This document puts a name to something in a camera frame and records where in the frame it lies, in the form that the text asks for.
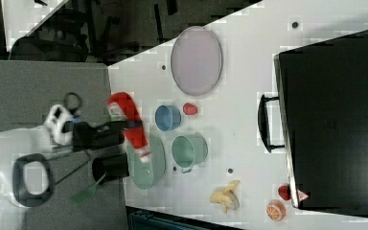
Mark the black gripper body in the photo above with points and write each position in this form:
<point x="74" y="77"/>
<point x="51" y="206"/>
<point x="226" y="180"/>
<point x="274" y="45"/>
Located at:
<point x="87" y="137"/>

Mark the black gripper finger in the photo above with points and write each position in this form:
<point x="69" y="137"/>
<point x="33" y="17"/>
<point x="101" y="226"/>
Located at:
<point x="133" y="124"/>

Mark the red ketchup bottle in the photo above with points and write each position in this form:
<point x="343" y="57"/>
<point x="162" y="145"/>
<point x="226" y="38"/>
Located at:
<point x="122" y="108"/>

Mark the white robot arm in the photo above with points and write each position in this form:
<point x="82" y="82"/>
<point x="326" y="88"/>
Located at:
<point x="26" y="178"/>

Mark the green oval strainer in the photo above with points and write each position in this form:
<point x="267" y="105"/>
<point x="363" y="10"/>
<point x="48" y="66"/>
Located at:
<point x="146" y="175"/>

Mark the blue bowl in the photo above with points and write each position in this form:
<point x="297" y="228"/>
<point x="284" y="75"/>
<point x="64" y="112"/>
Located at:
<point x="167" y="117"/>

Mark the small red toy fruit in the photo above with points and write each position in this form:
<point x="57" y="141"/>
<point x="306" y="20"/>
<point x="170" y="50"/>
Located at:
<point x="189" y="109"/>

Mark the green spatula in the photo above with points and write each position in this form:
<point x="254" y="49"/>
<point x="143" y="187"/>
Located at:
<point x="87" y="193"/>

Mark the green cup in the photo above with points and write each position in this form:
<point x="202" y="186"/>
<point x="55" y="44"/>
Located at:
<point x="189" y="151"/>

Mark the grey round plate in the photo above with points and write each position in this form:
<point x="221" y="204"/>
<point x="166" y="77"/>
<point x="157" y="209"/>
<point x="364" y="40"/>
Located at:
<point x="196" y="61"/>

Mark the yellow banana toy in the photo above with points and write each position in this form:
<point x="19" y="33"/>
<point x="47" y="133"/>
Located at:
<point x="225" y="197"/>

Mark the red strawberry toy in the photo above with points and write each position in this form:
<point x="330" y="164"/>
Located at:
<point x="284" y="192"/>

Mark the orange slice toy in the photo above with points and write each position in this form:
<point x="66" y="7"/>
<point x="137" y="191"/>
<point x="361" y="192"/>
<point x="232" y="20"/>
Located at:
<point x="275" y="210"/>

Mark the silver black toaster oven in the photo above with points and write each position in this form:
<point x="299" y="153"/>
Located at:
<point x="323" y="99"/>

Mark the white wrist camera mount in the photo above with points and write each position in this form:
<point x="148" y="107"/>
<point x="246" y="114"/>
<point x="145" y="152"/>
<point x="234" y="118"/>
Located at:
<point x="61" y="123"/>

